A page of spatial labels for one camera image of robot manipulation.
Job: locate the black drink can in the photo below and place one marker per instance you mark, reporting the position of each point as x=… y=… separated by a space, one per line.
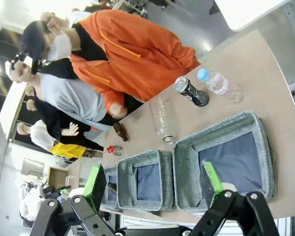
x=194 y=93

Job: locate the black white head camera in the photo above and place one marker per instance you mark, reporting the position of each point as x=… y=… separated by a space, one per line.
x=17 y=61

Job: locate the large clear plastic bottle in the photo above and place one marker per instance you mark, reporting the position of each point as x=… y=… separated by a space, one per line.
x=162 y=118

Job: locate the crushed red soda can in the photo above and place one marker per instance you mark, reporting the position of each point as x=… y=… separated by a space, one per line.
x=112 y=149

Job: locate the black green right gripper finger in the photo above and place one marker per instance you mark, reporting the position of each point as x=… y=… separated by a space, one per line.
x=212 y=182

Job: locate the white face mask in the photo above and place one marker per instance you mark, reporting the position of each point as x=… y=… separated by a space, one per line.
x=61 y=44

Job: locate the white background table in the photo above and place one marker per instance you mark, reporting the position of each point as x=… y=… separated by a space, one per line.
x=248 y=12

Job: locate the gray shirt mannequin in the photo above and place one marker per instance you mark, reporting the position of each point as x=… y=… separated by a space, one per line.
x=71 y=98

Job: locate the white coverall mannequin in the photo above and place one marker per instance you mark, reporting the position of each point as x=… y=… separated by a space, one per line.
x=38 y=136

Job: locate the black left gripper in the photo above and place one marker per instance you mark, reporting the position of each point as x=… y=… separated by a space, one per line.
x=50 y=192

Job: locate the white Can label card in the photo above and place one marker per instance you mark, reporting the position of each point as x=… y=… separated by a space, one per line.
x=228 y=186

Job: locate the black cap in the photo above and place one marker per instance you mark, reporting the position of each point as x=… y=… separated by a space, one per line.
x=32 y=41

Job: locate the person's right forearm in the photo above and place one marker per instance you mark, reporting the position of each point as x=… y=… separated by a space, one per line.
x=110 y=96

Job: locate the brown glass bottle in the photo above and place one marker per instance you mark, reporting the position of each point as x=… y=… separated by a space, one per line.
x=112 y=188
x=119 y=130

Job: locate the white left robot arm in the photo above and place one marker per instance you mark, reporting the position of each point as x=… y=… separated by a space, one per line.
x=29 y=204

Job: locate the large gray fabric can basket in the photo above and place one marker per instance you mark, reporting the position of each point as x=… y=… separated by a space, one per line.
x=186 y=152

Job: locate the gray fabric plastic basket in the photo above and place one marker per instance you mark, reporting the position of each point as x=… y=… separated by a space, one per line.
x=127 y=167

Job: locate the open cardboard box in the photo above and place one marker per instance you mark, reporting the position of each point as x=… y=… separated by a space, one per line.
x=56 y=175

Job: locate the person's right hand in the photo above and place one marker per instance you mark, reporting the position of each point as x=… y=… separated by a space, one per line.
x=118 y=110

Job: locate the yellow garment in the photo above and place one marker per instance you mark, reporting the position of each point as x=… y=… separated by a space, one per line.
x=66 y=150

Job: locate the person in orange hoodie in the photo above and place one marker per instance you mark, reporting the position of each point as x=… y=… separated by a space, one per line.
x=137 y=49

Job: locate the gray fabric bottle basket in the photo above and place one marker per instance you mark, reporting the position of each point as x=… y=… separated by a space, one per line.
x=111 y=170

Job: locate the small blue-capped water bottle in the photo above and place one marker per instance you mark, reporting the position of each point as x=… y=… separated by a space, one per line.
x=217 y=83

